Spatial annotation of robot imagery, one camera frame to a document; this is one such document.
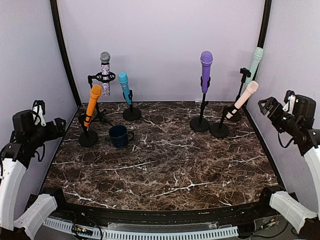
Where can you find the black round-base stand, teal mic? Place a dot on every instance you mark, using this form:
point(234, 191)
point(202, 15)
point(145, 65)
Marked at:
point(131, 113)

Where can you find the orange microphone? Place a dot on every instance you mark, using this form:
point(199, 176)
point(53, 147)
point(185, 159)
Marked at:
point(95, 93)

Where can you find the dark blue mug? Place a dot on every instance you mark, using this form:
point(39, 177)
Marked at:
point(120, 136)

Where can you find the purple microphone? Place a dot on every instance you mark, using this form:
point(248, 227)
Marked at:
point(206, 60)

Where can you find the pale pink microphone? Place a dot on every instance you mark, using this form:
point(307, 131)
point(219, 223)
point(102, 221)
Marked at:
point(251, 88)

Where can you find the teal blue microphone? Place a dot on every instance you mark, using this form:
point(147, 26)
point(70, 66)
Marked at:
point(124, 82)

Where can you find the white slotted cable duct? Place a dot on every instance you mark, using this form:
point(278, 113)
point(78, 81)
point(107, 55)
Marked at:
point(117, 231)

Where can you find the black front rail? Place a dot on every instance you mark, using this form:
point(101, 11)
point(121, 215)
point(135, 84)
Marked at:
point(235, 215)

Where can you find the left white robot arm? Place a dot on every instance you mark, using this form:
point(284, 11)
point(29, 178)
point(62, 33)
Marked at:
point(27, 137)

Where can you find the mint green microphone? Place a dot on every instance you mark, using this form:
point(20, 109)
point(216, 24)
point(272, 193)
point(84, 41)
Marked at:
point(257, 56)

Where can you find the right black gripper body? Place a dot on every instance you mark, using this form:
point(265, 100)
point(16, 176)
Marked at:
point(280, 122)

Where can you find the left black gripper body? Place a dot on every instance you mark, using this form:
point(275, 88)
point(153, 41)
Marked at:
point(52, 134)

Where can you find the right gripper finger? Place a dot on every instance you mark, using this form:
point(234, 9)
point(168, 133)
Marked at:
point(274, 104)
point(263, 106)

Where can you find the black corner post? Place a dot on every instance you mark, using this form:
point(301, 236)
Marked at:
point(63, 51)
point(263, 28)

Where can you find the black round-base stand, orange mic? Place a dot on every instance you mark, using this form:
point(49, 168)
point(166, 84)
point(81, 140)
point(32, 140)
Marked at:
point(88, 137)

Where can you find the black round-base stand, mint mic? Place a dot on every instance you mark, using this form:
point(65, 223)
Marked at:
point(245, 73)

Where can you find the right black corner post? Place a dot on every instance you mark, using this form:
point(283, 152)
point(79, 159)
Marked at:
point(263, 28)

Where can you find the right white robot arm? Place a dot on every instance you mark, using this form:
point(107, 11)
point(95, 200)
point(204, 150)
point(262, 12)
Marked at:
point(296, 118)

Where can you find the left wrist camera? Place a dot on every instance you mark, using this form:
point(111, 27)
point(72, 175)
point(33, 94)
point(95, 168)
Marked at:
point(39, 111)

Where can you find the silver glitter microphone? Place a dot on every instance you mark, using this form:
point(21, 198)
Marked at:
point(105, 72)

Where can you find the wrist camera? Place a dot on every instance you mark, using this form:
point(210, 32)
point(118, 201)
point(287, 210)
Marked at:
point(39, 111)
point(289, 100)

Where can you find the left black corner post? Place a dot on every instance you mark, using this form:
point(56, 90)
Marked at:
point(63, 51)

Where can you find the black round-base stand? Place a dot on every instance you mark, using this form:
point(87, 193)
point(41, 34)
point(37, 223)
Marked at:
point(131, 113)
point(245, 73)
point(88, 137)
point(200, 124)
point(219, 129)

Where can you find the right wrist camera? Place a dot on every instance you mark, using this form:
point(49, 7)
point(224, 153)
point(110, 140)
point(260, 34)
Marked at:
point(289, 100)

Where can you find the black tripod shock-mount stand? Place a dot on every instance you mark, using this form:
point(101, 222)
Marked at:
point(98, 115)

